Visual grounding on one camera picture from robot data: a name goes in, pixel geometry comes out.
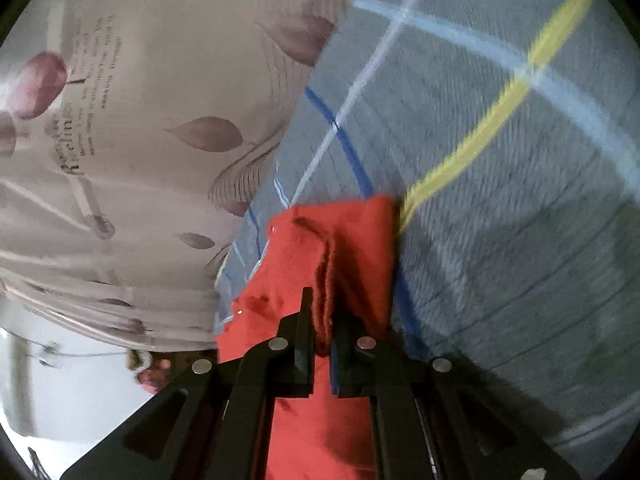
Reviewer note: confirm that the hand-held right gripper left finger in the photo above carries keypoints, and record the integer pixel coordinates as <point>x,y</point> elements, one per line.
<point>302,360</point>

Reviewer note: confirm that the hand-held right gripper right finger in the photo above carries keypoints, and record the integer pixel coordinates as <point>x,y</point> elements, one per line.
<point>345,362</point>

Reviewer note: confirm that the red knit garment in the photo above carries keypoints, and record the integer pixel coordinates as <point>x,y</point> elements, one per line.
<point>355,240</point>

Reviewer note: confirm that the floral patterned object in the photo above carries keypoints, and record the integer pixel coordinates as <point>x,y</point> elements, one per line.
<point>150,375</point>

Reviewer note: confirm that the grey plaid blanket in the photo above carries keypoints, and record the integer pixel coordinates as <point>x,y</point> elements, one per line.
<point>490,200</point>

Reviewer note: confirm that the beige leaf print curtain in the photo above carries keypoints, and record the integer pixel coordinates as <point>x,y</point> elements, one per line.
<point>150,85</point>

